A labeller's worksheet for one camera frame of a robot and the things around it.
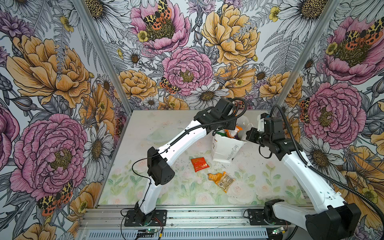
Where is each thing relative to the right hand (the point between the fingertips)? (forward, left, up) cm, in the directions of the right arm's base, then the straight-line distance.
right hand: (246, 137), depth 78 cm
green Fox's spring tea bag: (+7, +11, -6) cm, 14 cm away
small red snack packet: (-4, +24, -21) cm, 32 cm away
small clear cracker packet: (-15, +10, -22) cm, 28 cm away
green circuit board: (-36, +47, -22) cm, 64 cm away
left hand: (+4, +7, +4) cm, 9 cm away
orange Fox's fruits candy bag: (+2, +7, 0) cm, 7 cm away
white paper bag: (-4, +11, -5) cm, 13 cm away
